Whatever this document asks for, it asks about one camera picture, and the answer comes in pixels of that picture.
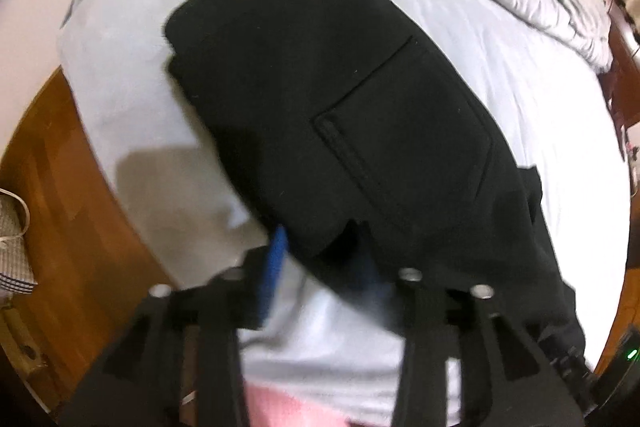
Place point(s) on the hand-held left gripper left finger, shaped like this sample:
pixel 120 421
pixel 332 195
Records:
pixel 274 264

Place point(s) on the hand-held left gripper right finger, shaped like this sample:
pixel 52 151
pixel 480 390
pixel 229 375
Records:
pixel 369 274

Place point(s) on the black pants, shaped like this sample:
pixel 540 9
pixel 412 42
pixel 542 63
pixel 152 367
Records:
pixel 350 117

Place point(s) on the pink cloth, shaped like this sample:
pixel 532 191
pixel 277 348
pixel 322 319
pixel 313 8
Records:
pixel 305 407

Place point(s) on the bed with light blue sheet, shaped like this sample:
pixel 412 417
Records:
pixel 525 107

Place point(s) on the checked fabric bag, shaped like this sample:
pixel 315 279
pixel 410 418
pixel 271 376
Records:
pixel 12 252

